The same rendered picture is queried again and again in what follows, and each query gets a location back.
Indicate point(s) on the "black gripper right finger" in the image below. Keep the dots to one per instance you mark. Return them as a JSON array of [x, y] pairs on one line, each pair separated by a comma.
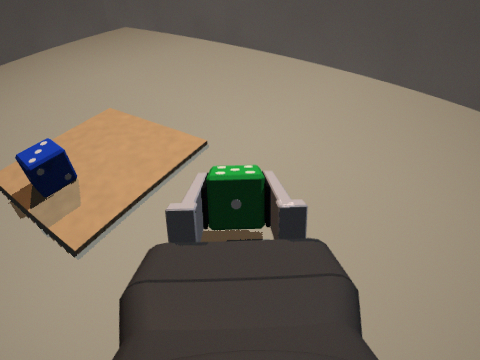
[[287, 218]]

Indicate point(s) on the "tan flat mat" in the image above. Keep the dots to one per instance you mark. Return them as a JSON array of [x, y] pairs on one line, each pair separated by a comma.
[[118, 158]]

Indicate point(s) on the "blue die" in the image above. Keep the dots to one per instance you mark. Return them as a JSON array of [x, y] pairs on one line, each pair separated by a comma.
[[47, 167]]

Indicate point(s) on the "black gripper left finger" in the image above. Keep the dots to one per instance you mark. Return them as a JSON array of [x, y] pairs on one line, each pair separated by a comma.
[[186, 220]]

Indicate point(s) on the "green die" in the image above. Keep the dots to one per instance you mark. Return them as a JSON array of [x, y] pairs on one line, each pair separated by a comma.
[[235, 197]]

